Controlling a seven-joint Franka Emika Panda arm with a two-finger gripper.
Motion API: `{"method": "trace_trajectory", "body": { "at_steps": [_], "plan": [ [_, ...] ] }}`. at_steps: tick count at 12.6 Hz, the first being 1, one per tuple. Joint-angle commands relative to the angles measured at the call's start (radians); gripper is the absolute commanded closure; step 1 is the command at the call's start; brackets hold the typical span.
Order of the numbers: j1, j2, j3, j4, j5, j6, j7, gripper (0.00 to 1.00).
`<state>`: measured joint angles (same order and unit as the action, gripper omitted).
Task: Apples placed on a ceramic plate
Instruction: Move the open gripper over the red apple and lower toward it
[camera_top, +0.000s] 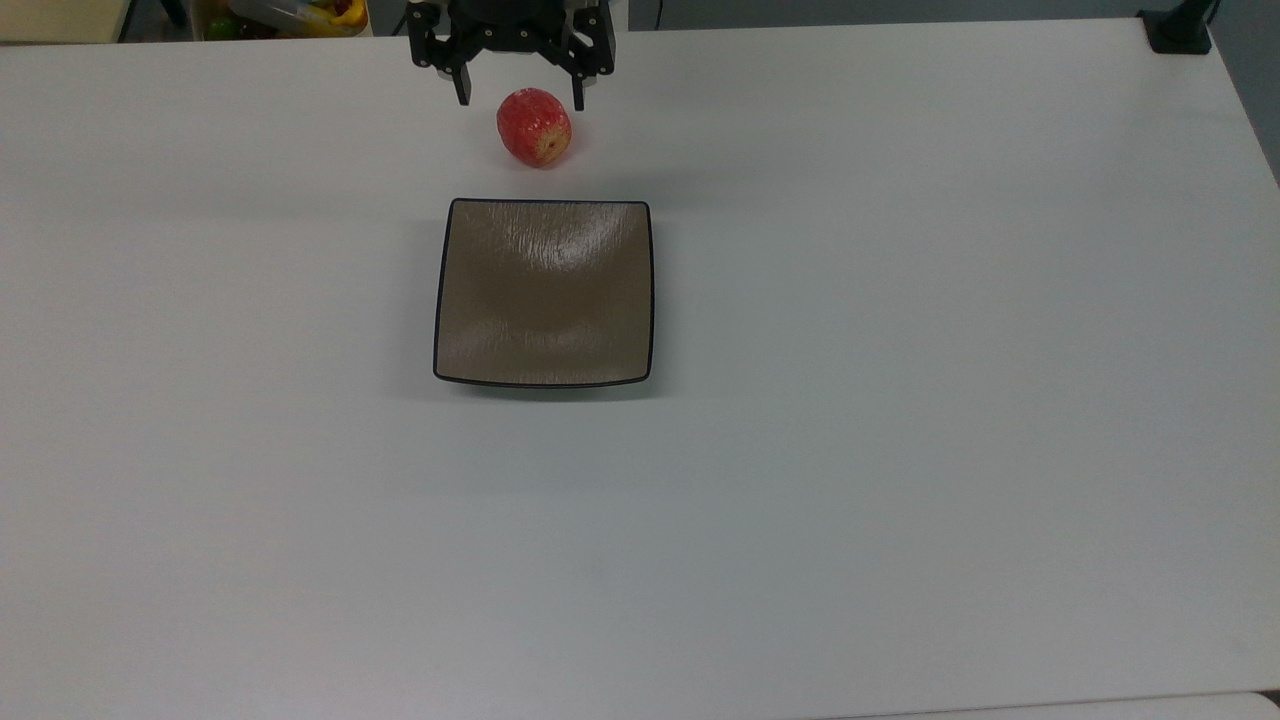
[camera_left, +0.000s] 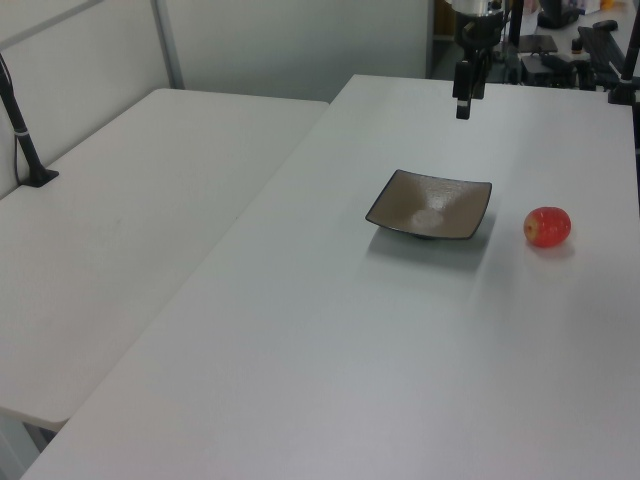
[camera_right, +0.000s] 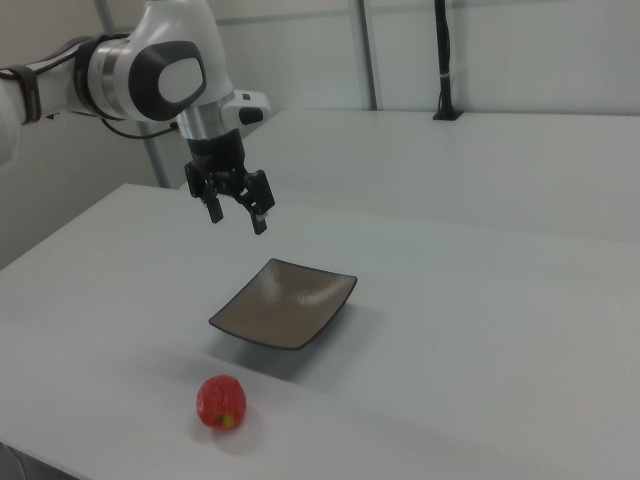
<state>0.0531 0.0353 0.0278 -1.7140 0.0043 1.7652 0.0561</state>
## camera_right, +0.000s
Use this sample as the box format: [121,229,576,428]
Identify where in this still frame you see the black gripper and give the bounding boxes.
[184,127,277,236]

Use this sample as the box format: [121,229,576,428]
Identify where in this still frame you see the square brown ceramic plate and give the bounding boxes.
[208,257,359,352]

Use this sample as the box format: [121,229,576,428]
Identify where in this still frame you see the red apple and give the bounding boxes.
[195,374,250,431]

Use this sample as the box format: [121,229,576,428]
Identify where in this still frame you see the black pole with base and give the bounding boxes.
[431,0,463,122]

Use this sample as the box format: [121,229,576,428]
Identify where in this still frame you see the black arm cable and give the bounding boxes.
[98,116,180,139]

